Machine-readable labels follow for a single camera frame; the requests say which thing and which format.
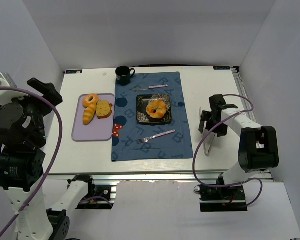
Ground metal tongs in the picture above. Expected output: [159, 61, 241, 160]
[199, 107, 217, 157]

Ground twisted ring bread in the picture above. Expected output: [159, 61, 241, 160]
[146, 99, 167, 119]

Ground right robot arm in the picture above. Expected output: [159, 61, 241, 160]
[199, 94, 279, 188]

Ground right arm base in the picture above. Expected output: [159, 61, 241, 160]
[193, 185, 248, 213]

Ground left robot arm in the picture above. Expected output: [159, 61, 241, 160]
[0, 74, 70, 240]

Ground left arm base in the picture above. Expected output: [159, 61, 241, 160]
[46, 174, 118, 210]

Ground striped bread roll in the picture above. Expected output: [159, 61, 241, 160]
[82, 101, 97, 125]

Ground brown bread slice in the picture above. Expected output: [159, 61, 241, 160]
[96, 100, 113, 119]

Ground black floral square plate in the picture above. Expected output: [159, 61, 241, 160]
[136, 94, 172, 124]

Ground lavender plastic tray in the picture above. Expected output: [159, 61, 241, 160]
[71, 93, 115, 142]

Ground dark green mug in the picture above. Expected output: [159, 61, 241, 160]
[115, 66, 136, 86]

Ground blue letter placemat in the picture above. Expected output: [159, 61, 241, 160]
[111, 72, 193, 162]

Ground sugared ring donut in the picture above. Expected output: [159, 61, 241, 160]
[82, 93, 99, 108]

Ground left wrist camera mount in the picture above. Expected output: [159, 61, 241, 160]
[0, 72, 26, 106]

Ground pink handled knife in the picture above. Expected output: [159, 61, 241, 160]
[130, 84, 168, 91]

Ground pink handled fork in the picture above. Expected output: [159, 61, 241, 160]
[136, 129, 176, 144]

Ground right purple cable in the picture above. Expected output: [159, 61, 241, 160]
[192, 93, 264, 206]

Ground purple cable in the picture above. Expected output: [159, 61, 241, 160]
[0, 87, 64, 240]
[192, 93, 264, 206]

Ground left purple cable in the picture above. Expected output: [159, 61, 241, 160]
[0, 87, 64, 240]

